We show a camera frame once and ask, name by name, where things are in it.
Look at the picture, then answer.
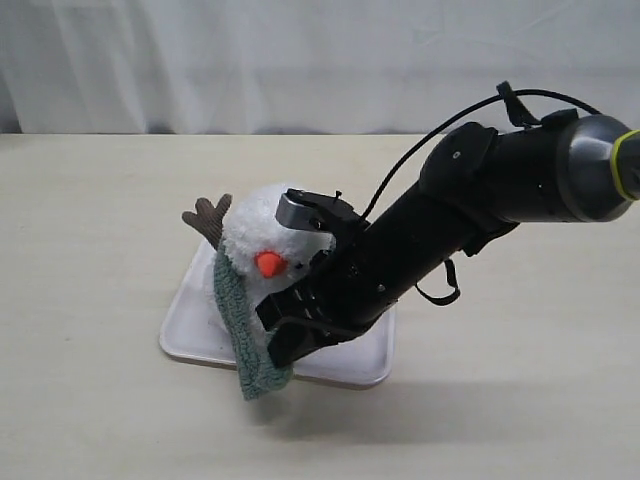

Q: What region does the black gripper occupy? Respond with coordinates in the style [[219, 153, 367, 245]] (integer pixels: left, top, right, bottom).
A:
[[255, 185, 500, 369]]

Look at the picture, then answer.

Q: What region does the green knitted scarf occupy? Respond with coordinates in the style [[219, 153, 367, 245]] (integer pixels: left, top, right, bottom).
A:
[[211, 247, 294, 401]]

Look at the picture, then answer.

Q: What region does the white plush snowman toy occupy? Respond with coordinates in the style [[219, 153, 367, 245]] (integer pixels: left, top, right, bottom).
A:
[[181, 183, 332, 342]]

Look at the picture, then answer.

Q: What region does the white rectangular tray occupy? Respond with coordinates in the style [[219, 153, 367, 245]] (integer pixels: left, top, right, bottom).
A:
[[159, 241, 396, 389]]

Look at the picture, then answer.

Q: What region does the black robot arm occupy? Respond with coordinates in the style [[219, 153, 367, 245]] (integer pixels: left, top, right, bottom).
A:
[[256, 110, 639, 368]]

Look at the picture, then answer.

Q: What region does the white backdrop curtain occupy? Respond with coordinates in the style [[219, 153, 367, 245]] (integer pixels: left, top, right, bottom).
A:
[[1, 1, 639, 134]]

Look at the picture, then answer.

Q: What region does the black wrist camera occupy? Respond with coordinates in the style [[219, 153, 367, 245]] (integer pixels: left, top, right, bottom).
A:
[[275, 188, 359, 233]]

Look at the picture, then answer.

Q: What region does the black cable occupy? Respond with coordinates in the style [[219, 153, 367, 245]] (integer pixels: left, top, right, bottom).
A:
[[359, 82, 606, 306]]

